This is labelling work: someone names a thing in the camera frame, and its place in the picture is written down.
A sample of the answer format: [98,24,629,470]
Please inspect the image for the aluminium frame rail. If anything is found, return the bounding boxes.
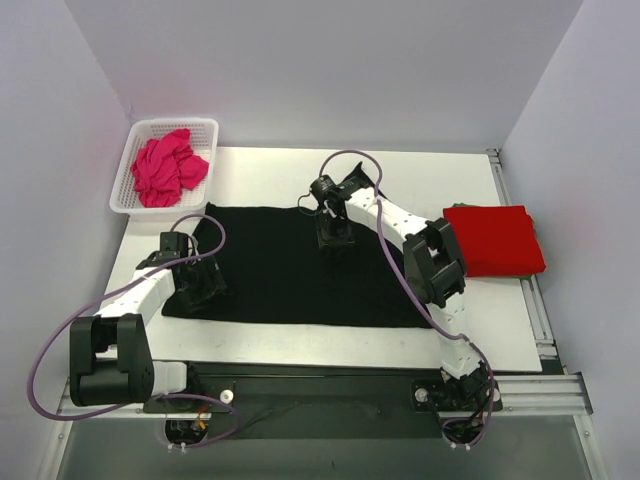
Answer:
[58,373,591,420]

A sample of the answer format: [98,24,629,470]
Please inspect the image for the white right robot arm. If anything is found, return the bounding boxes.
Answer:
[309,175,495,408]

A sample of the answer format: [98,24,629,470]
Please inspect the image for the black t shirt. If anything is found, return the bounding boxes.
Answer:
[160,160,434,330]

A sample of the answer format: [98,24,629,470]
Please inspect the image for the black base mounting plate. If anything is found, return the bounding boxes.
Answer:
[142,362,503,442]

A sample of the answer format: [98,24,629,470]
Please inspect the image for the white plastic basket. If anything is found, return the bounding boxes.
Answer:
[110,117,219,216]

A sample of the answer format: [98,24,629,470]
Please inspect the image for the red folded t shirt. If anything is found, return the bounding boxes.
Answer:
[443,205,546,278]

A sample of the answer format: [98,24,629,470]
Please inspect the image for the pink t shirt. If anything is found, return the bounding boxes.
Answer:
[130,128,209,208]

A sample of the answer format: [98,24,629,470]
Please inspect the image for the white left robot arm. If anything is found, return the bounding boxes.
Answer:
[69,231,226,412]

